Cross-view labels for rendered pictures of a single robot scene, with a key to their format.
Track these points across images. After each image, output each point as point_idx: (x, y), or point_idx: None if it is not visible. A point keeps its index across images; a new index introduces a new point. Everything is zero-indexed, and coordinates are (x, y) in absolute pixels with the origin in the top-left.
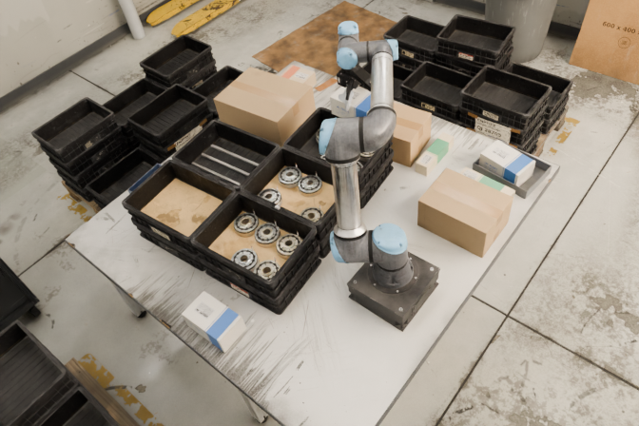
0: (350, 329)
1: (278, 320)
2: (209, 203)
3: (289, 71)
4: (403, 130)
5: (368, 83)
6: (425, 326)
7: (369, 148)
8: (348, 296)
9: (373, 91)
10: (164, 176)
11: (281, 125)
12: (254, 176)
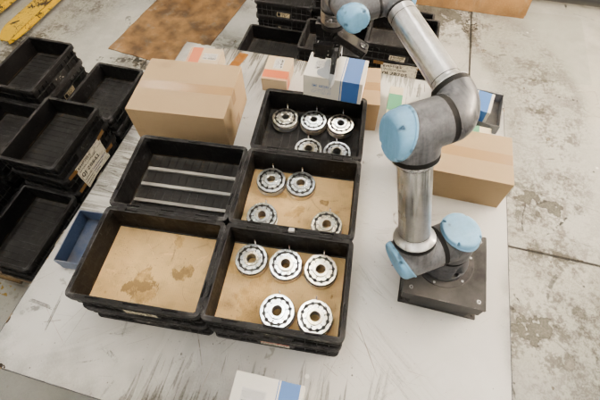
0: (420, 339)
1: (337, 363)
2: (186, 245)
3: (193, 54)
4: (364, 94)
5: (360, 47)
6: (491, 304)
7: (464, 137)
8: (395, 299)
9: (425, 55)
10: (107, 231)
11: (227, 120)
12: (237, 196)
